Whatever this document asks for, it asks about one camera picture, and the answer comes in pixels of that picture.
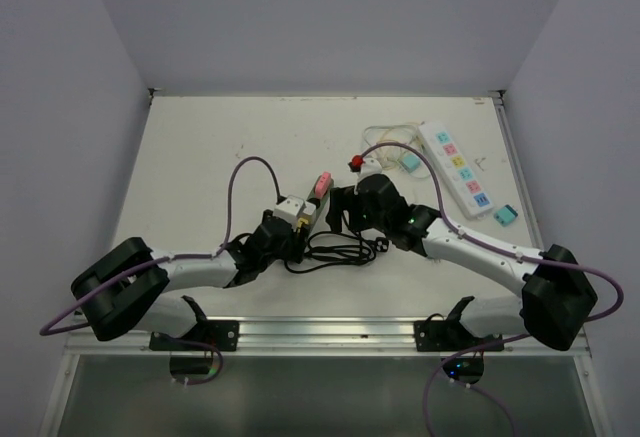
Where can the small yellow plug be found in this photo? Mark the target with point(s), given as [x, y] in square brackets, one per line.
[302, 224]

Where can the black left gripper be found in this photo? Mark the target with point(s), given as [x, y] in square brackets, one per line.
[295, 248]

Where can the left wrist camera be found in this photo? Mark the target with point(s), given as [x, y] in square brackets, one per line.
[290, 209]

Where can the teal cube plug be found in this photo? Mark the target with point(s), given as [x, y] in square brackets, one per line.
[506, 215]

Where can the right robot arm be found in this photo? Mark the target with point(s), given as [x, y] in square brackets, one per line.
[550, 297]

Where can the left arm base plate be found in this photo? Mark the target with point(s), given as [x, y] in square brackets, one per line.
[222, 334]

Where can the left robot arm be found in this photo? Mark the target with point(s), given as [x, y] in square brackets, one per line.
[126, 289]

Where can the white multi-socket power strip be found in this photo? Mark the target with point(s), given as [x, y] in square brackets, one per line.
[455, 170]

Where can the aluminium mounting rail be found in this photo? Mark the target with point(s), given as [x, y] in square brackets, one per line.
[296, 336]

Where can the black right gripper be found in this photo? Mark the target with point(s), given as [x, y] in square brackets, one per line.
[343, 199]

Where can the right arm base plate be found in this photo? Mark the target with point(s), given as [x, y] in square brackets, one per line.
[433, 335]

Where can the green power strip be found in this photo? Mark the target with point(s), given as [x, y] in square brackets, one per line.
[314, 208]

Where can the light blue charger plug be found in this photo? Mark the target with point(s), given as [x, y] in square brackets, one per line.
[410, 163]

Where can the pink plug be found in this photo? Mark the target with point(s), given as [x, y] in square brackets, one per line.
[323, 184]

